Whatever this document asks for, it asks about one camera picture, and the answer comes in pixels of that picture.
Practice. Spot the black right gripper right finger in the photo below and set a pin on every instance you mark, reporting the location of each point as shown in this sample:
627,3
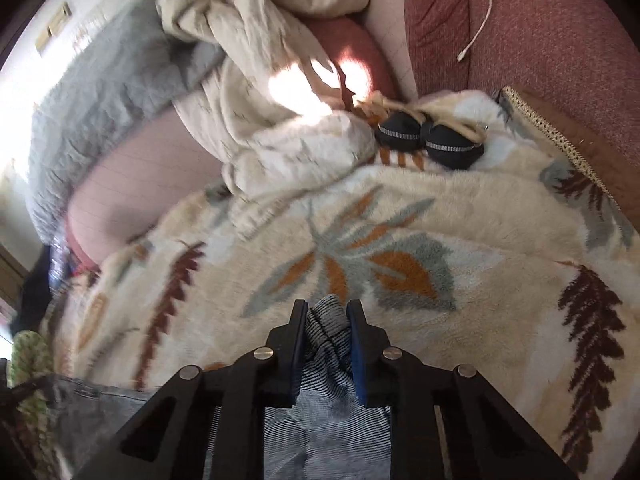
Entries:
444,424

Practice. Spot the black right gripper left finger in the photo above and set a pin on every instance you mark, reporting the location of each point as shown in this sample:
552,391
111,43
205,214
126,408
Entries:
209,425

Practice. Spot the blue grey denim pants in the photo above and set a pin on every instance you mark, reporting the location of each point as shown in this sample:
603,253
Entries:
327,434

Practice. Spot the black clothing pile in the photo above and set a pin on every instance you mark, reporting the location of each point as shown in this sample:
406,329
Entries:
35,295

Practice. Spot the green white patterned quilt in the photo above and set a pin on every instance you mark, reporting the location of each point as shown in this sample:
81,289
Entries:
30,365

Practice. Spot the cream leaf pattern fleece blanket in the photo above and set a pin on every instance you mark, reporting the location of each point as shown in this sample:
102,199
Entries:
486,266

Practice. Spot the pink bed sheet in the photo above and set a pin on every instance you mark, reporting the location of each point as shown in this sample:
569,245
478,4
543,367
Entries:
132,187

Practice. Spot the black rhinestone slipper right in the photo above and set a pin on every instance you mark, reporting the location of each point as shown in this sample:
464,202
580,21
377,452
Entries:
452,144

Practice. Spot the black rhinestone slipper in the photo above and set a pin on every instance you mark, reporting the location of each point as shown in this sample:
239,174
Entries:
400,132
452,144

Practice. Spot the brown cushion with lace trim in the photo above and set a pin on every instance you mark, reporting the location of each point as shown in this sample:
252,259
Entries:
599,176

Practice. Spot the black rhinestone slipper left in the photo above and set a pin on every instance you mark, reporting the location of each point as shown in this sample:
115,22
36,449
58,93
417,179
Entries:
400,132

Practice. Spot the cream crumpled cloth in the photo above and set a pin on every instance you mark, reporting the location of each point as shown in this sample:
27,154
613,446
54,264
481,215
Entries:
273,112

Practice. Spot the red upholstered headboard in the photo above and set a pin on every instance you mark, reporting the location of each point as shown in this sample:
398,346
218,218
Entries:
573,54

